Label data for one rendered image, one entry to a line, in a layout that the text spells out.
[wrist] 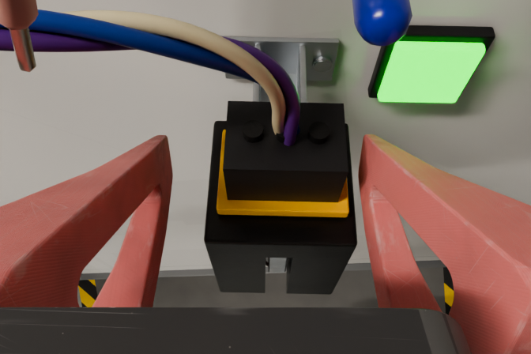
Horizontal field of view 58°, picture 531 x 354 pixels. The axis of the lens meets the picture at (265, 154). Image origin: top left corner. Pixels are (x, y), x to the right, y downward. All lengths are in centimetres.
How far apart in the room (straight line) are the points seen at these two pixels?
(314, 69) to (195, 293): 135
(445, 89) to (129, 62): 13
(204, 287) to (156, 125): 127
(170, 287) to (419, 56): 139
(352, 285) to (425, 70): 125
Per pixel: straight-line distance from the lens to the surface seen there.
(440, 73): 20
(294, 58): 20
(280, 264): 16
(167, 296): 156
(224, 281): 17
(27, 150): 30
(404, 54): 19
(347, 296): 145
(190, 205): 34
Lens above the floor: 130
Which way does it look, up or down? 76 degrees down
